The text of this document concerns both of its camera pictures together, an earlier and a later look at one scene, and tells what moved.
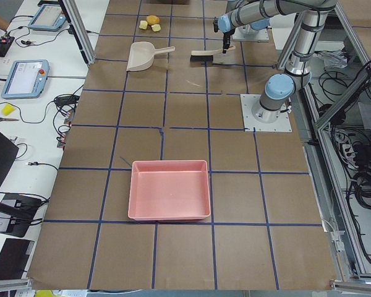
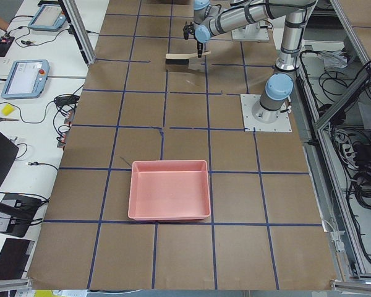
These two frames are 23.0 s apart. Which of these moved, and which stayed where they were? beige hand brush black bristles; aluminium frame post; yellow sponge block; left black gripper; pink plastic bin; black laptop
Moved: left black gripper; beige hand brush black bristles
Stayed: black laptop; pink plastic bin; aluminium frame post; yellow sponge block
